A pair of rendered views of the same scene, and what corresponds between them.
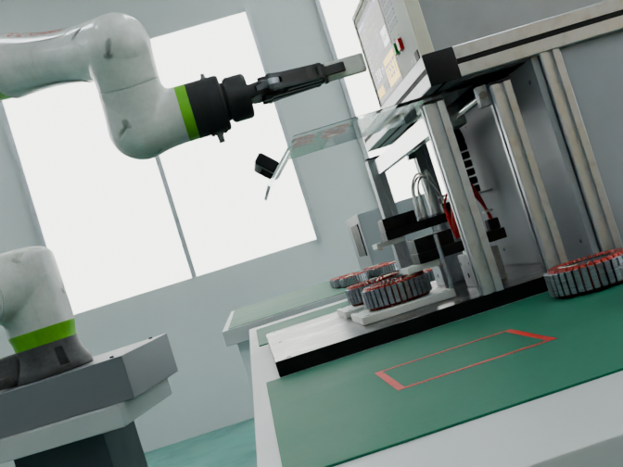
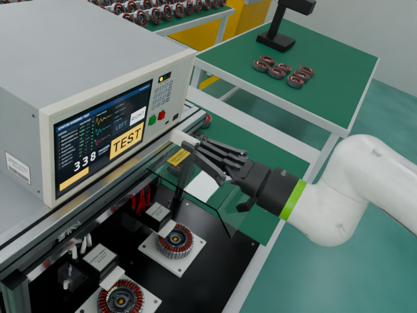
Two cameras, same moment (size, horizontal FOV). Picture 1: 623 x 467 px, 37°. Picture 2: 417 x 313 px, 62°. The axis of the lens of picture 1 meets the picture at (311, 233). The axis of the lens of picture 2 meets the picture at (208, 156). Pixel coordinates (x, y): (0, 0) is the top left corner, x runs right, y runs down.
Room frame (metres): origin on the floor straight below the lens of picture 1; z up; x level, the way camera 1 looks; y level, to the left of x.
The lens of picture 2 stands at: (2.11, 0.17, 1.64)
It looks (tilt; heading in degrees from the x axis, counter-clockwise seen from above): 37 degrees down; 203
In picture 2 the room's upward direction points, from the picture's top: 18 degrees clockwise
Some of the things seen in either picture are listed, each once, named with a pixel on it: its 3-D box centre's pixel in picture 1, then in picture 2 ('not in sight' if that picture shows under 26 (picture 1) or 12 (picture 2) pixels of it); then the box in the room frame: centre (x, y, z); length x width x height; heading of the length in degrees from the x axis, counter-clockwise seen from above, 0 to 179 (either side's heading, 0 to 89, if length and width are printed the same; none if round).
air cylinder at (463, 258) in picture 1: (481, 265); (136, 215); (1.51, -0.25, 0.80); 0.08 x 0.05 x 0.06; 5
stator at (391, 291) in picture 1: (396, 290); (174, 240); (1.50, -0.10, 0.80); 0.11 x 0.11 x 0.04
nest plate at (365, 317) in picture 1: (400, 305); (173, 245); (1.50, -0.10, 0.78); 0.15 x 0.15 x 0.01; 5
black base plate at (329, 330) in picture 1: (400, 309); (144, 273); (1.62, -0.11, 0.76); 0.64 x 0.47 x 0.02; 5
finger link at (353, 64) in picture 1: (344, 67); (185, 140); (1.54, -0.13, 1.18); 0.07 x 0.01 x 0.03; 95
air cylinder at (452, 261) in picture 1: (449, 267); (76, 270); (1.75, -0.23, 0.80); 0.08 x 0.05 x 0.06; 5
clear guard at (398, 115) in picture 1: (361, 145); (200, 172); (1.45, -0.11, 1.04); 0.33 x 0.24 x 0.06; 95
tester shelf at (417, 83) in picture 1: (506, 78); (62, 128); (1.65, -0.41, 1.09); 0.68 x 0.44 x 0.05; 5
